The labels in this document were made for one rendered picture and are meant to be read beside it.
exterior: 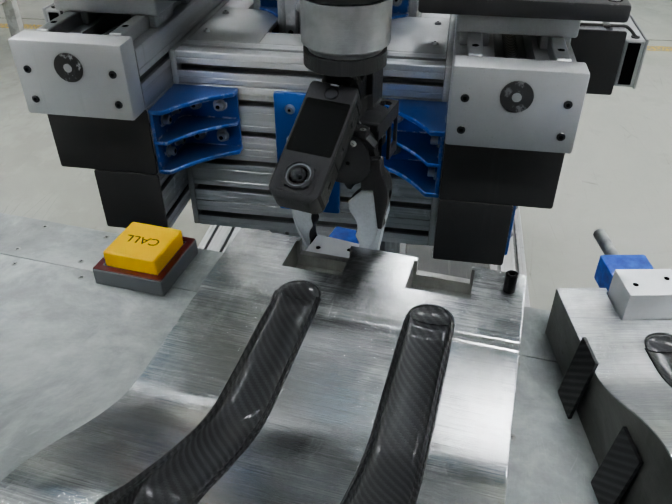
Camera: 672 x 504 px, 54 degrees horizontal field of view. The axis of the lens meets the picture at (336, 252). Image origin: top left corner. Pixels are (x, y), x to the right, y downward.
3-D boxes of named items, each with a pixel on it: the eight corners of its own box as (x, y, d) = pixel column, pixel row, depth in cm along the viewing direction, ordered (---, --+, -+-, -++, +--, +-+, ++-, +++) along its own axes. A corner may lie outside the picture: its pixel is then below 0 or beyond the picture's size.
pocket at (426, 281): (412, 288, 60) (415, 255, 58) (470, 299, 59) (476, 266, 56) (402, 320, 56) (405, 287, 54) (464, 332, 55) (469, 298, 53)
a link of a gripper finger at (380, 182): (400, 222, 62) (383, 135, 57) (395, 230, 61) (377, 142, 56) (354, 221, 64) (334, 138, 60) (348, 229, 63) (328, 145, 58)
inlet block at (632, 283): (568, 254, 68) (580, 210, 65) (616, 254, 68) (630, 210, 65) (614, 342, 58) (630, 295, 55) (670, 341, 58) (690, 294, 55)
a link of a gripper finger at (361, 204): (408, 240, 68) (392, 159, 64) (390, 272, 64) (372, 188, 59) (380, 240, 70) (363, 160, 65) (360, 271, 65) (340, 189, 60)
